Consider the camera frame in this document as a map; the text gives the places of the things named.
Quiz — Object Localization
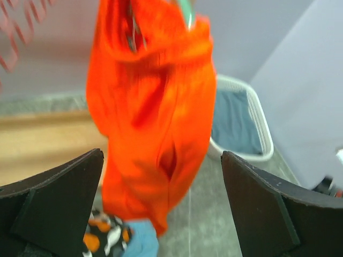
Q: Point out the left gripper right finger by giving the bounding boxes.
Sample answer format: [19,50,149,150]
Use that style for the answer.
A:
[221,152,342,256]

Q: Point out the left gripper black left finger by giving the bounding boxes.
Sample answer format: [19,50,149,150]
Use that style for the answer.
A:
[1,148,104,256]

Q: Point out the orange shorts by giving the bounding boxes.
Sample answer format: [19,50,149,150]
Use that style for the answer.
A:
[86,1,216,236]

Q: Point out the green plastic hanger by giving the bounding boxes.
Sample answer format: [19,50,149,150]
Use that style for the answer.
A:
[127,0,195,52]

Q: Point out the patterned camouflage shorts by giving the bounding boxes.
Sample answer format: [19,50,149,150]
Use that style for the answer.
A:
[80,209,133,257]

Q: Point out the light blue shorts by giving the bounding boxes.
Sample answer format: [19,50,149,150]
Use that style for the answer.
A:
[123,220,159,257]

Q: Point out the right pink plastic hanger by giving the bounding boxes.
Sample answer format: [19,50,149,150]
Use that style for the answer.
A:
[1,0,56,73]

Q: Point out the wooden clothes rack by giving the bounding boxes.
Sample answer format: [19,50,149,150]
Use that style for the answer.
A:
[1,110,107,185]

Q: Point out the blue-grey cloth in basket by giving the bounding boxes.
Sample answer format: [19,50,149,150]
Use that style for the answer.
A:
[211,89,263,155]

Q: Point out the white plastic basket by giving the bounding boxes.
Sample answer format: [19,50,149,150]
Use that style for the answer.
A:
[207,74,274,164]

